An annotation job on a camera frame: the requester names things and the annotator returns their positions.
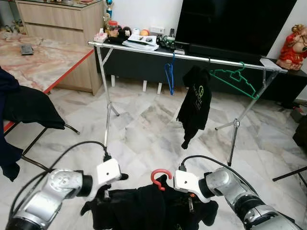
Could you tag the green electronics pile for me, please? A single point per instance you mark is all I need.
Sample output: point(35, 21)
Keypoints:
point(167, 40)

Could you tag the small white cup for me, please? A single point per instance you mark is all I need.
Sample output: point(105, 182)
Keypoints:
point(135, 32)

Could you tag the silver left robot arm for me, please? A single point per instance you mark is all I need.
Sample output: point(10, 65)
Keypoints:
point(53, 189)

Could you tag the silver metal clothes rack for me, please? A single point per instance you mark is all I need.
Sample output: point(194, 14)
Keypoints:
point(134, 50)

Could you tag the small black phone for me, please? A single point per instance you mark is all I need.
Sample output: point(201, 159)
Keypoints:
point(27, 49)

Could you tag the black shirt with green logo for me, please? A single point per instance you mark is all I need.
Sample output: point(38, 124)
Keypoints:
point(196, 105)

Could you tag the light wooden cabinet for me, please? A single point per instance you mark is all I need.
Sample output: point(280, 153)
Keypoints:
point(62, 24)

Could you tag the white paper sheet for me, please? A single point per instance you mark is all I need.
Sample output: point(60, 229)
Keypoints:
point(273, 64)

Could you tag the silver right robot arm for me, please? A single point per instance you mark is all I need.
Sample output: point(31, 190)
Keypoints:
point(249, 206)

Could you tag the pink tissue box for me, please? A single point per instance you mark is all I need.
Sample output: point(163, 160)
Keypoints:
point(100, 37)

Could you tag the black upright remote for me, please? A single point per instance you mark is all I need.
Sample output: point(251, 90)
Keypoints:
point(171, 33)

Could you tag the black TV console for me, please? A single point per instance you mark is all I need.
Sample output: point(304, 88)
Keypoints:
point(144, 69)

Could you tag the small white device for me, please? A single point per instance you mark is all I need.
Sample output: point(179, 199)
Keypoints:
point(180, 51)

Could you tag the red-lidded jar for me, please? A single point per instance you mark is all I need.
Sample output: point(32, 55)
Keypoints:
point(112, 28)

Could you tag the black round ornament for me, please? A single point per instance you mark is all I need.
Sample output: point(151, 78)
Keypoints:
point(124, 32)

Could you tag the orange ball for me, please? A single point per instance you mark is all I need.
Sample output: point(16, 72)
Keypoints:
point(144, 32)

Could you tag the marble-top folding table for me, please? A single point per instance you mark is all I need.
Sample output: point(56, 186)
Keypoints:
point(53, 62)

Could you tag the black television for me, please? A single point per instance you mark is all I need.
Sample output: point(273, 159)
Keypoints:
point(230, 24)

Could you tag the white rectangular box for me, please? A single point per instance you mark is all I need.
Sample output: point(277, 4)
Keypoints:
point(157, 29)

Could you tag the blue trophy ornament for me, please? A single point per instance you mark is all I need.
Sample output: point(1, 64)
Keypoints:
point(110, 7)

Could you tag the red and gold figurine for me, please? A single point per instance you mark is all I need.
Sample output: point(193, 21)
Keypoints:
point(290, 52)

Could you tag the green plastic hanger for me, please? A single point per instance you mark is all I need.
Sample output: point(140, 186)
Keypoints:
point(253, 96)

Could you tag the blue plastic hanger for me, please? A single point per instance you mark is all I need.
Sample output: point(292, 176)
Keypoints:
point(170, 81)

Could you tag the red plastic hanger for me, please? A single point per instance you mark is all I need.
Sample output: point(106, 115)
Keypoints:
point(160, 170)

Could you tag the plain black shirt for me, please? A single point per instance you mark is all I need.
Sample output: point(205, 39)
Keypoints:
point(139, 211)

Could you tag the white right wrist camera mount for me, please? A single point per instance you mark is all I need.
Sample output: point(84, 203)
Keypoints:
point(189, 181)

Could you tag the black garment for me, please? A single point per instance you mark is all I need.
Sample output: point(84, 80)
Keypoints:
point(33, 108)

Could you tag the grey power strip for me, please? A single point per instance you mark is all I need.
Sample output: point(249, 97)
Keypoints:
point(297, 113)

